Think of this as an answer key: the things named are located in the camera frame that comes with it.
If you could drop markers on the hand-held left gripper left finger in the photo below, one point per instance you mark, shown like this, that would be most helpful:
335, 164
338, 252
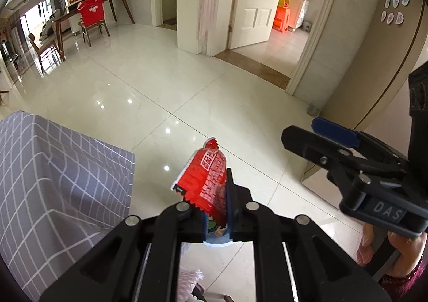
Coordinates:
203, 226

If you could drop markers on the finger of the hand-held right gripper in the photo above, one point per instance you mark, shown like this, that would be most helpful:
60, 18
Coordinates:
334, 158
334, 129

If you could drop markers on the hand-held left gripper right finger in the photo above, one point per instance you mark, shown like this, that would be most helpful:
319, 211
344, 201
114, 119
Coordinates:
229, 201

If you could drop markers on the red snack packet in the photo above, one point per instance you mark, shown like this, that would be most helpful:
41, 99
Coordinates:
207, 174

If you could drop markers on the person's right forearm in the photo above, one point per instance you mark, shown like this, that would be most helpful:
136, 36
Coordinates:
408, 280

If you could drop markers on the person's right hand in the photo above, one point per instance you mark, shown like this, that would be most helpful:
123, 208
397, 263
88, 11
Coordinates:
406, 251

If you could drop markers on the pink cloth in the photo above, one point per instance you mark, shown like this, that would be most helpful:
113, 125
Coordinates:
190, 283

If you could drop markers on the white cabinet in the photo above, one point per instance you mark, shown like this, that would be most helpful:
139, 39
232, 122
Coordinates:
299, 12

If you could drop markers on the orange plastic stool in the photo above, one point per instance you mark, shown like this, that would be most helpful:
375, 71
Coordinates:
281, 19

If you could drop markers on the white panel door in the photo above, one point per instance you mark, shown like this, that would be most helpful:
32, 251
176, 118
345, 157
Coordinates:
257, 4

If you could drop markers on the grey checkered tablecloth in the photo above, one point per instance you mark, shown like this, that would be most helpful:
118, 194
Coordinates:
50, 188

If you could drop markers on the pink lace curtain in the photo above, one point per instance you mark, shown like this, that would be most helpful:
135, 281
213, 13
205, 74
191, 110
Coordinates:
210, 4

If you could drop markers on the chair with red cover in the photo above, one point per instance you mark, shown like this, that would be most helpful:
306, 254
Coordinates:
92, 12

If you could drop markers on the wooden chair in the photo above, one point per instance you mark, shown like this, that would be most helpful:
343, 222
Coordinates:
45, 51

